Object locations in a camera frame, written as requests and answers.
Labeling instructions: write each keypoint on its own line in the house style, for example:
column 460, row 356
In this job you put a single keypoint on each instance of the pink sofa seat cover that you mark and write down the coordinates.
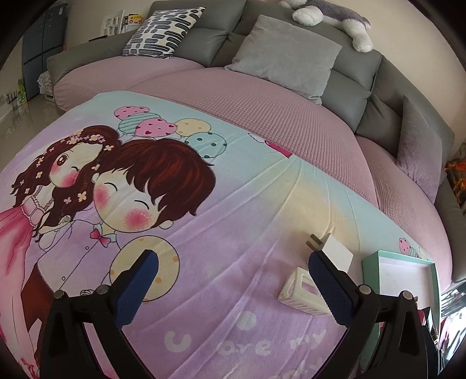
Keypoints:
column 309, row 131

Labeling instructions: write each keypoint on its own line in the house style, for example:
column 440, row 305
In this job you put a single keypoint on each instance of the white slotted plastic holder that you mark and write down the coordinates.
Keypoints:
column 300, row 293

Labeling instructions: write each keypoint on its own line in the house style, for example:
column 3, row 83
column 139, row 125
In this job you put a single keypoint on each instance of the white magazine rack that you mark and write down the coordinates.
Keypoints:
column 120, row 22

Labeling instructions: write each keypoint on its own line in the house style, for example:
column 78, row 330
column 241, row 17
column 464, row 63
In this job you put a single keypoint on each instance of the white charger cube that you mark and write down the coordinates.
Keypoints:
column 334, row 250

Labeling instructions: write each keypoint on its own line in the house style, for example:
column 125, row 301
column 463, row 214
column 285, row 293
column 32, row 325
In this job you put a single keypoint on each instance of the grey sofa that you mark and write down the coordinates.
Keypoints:
column 365, row 91

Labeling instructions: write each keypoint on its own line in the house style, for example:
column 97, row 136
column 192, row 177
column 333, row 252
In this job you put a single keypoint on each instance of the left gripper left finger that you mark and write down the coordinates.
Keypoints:
column 67, row 351

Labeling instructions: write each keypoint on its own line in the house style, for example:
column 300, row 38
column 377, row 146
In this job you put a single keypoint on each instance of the teal edged white tray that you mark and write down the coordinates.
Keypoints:
column 390, row 273

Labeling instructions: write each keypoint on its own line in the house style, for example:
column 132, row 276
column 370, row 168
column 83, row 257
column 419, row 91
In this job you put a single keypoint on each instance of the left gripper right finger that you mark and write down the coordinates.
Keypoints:
column 402, row 350

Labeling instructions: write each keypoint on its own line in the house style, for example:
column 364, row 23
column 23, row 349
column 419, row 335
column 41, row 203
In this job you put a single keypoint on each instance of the dark cabinet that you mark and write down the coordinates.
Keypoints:
column 42, row 40

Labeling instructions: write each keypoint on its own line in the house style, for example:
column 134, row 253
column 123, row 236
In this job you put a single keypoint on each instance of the grey square cushion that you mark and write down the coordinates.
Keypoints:
column 289, row 56

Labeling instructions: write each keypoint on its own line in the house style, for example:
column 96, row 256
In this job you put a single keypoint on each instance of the purple grey cushion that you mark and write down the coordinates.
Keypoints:
column 419, row 153

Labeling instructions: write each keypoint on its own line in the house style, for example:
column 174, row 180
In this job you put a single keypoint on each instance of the cartoon print blanket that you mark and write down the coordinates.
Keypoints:
column 226, row 211

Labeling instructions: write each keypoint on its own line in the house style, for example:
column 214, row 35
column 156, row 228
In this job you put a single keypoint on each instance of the black white patterned cushion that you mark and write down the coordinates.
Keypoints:
column 161, row 34

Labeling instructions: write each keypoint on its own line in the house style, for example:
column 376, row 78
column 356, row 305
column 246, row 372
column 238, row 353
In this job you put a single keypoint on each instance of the husky plush toy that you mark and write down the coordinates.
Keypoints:
column 312, row 13

